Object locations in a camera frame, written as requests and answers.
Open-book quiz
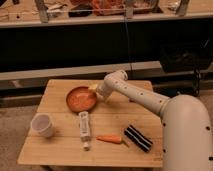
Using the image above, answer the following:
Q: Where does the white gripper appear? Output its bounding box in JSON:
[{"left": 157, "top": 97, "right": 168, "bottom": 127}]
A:
[{"left": 88, "top": 83, "right": 112, "bottom": 101}]

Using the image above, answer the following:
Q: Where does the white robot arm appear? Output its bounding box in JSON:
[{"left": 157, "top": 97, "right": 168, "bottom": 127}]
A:
[{"left": 89, "top": 70, "right": 213, "bottom": 171}]

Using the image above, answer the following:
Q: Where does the wooden table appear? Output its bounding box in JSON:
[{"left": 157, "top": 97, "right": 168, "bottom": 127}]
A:
[{"left": 18, "top": 79, "right": 163, "bottom": 168}]

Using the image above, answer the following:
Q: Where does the white toothpaste tube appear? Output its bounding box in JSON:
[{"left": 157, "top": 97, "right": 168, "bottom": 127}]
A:
[{"left": 79, "top": 111, "right": 91, "bottom": 151}]

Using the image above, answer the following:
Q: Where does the orange carrot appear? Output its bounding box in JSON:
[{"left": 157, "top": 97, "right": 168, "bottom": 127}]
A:
[{"left": 96, "top": 135, "right": 128, "bottom": 146}]

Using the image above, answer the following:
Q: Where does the white plastic cup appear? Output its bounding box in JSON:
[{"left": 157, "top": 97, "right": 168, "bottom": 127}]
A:
[{"left": 31, "top": 114, "right": 54, "bottom": 138}]

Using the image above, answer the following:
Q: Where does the black white striped cloth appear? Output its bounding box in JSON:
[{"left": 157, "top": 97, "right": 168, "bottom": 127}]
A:
[{"left": 124, "top": 125, "right": 153, "bottom": 152}]

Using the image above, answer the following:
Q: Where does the orange object on shelf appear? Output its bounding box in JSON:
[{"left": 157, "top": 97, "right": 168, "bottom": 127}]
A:
[{"left": 91, "top": 0, "right": 159, "bottom": 16}]

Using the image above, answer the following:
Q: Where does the hanging black cable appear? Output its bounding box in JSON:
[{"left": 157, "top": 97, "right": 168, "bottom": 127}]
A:
[{"left": 123, "top": 16, "right": 134, "bottom": 73}]

